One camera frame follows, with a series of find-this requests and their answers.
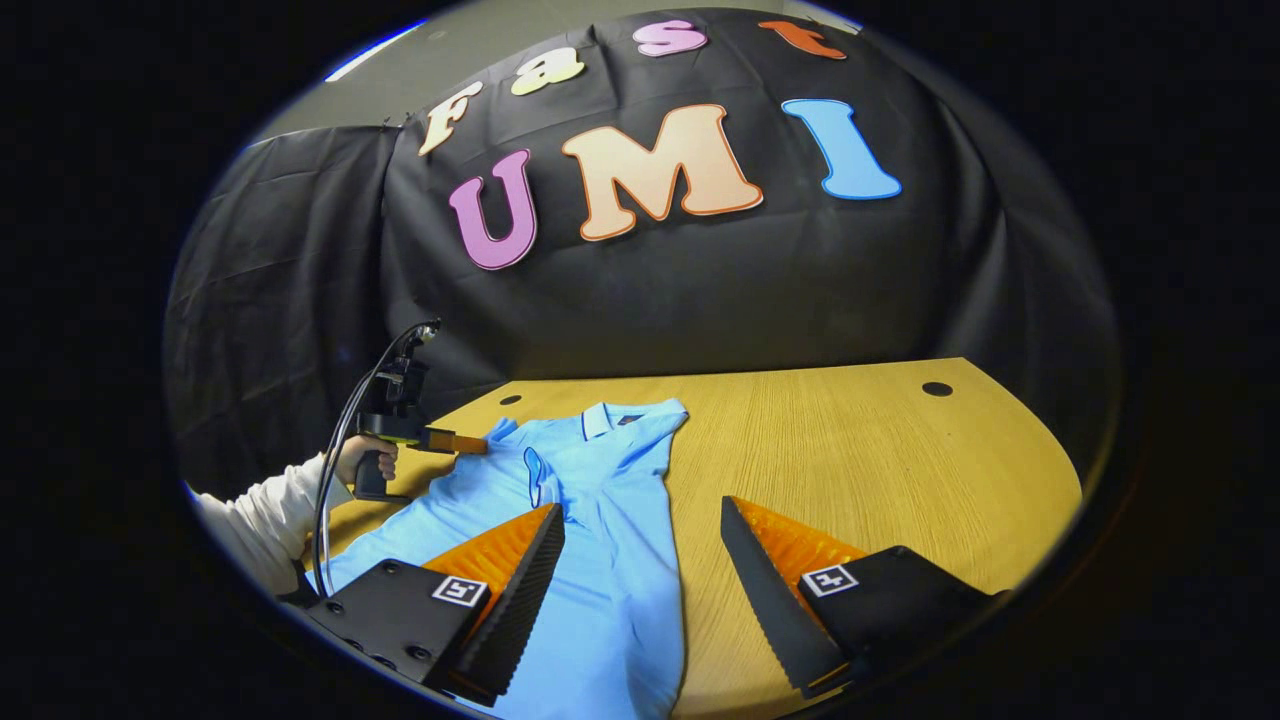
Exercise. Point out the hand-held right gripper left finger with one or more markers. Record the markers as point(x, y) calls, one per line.
point(520, 600)

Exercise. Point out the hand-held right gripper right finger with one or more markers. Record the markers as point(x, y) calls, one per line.
point(775, 610)

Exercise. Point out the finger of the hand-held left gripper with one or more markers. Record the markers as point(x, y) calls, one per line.
point(465, 442)

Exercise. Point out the light blue T-shirt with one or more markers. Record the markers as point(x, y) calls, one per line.
point(600, 600)

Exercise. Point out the black backdrop cloth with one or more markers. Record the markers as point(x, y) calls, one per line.
point(700, 290)

